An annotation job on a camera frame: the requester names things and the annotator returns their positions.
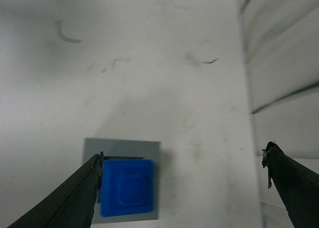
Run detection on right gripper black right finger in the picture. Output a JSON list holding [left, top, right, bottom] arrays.
[[262, 141, 319, 228]]

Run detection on white pleated curtain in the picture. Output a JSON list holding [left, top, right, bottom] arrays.
[[239, 0, 319, 228]]

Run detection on blue square part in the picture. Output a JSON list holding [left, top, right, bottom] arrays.
[[100, 159, 154, 217]]

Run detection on gray square base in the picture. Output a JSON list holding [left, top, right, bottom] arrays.
[[82, 138, 160, 225]]

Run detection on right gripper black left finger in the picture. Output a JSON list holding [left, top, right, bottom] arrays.
[[9, 152, 104, 228]]

